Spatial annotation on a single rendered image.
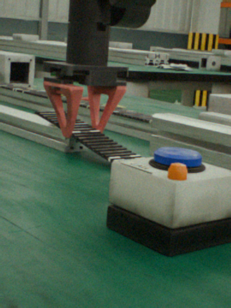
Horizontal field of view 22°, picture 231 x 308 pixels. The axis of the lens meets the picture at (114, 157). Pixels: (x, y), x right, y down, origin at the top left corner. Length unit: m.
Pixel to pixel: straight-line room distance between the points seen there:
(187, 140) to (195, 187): 0.16
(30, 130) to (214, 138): 0.40
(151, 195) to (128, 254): 0.05
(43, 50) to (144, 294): 3.76
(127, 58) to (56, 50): 0.47
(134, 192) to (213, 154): 0.12
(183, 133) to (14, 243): 0.22
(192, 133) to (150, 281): 0.22
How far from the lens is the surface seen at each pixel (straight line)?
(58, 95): 0.81
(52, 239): 0.48
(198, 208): 0.47
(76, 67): 0.76
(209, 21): 8.75
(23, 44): 4.34
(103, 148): 0.77
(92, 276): 0.41
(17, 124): 0.94
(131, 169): 0.48
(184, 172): 0.45
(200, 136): 0.58
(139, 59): 3.75
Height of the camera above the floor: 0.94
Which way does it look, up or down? 12 degrees down
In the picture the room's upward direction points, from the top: 5 degrees clockwise
